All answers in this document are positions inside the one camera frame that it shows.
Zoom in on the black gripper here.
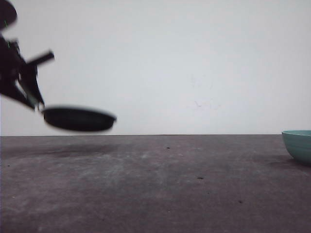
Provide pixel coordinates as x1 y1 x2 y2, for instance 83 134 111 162
0 36 45 111

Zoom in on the black frying pan green handle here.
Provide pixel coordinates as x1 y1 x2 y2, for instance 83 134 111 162
25 50 117 133

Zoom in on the mint green bowl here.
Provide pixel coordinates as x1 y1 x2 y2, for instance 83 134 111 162
282 130 311 165

